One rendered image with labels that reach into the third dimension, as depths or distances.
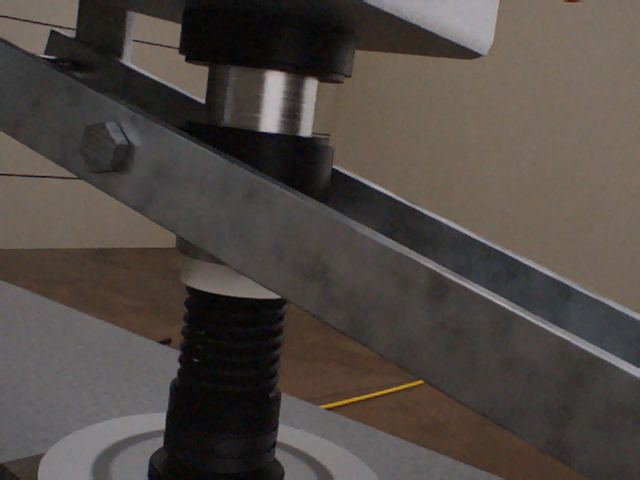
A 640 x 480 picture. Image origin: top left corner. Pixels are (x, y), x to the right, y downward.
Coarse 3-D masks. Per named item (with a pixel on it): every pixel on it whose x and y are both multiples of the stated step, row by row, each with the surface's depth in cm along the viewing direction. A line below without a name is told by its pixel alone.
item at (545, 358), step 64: (0, 64) 50; (64, 64) 60; (128, 64) 59; (0, 128) 50; (64, 128) 47; (128, 128) 45; (128, 192) 45; (192, 192) 43; (256, 192) 42; (384, 192) 50; (256, 256) 42; (320, 256) 40; (384, 256) 38; (448, 256) 49; (512, 256) 47; (384, 320) 39; (448, 320) 37; (512, 320) 36; (576, 320) 45; (448, 384) 37; (512, 384) 36; (576, 384) 35; (576, 448) 35
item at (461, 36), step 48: (96, 0) 46; (144, 0) 44; (192, 0) 41; (240, 0) 39; (288, 0) 37; (336, 0) 35; (384, 0) 38; (432, 0) 42; (480, 0) 48; (192, 48) 45; (240, 48) 43; (288, 48) 43; (336, 48) 45; (384, 48) 52; (432, 48) 48; (480, 48) 50
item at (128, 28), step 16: (80, 0) 64; (80, 16) 64; (96, 16) 63; (112, 16) 62; (128, 16) 62; (80, 32) 64; (96, 32) 63; (112, 32) 62; (128, 32) 62; (112, 48) 62; (128, 48) 63
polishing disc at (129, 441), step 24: (96, 432) 55; (120, 432) 56; (144, 432) 56; (288, 432) 60; (48, 456) 51; (72, 456) 51; (96, 456) 52; (120, 456) 52; (144, 456) 53; (288, 456) 56; (312, 456) 56; (336, 456) 57
